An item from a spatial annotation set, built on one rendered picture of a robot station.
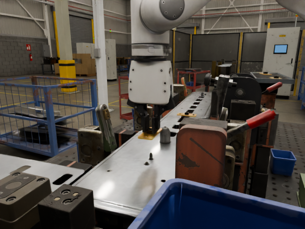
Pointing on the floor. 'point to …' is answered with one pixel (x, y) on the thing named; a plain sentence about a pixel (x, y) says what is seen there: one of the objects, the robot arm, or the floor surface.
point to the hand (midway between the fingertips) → (150, 123)
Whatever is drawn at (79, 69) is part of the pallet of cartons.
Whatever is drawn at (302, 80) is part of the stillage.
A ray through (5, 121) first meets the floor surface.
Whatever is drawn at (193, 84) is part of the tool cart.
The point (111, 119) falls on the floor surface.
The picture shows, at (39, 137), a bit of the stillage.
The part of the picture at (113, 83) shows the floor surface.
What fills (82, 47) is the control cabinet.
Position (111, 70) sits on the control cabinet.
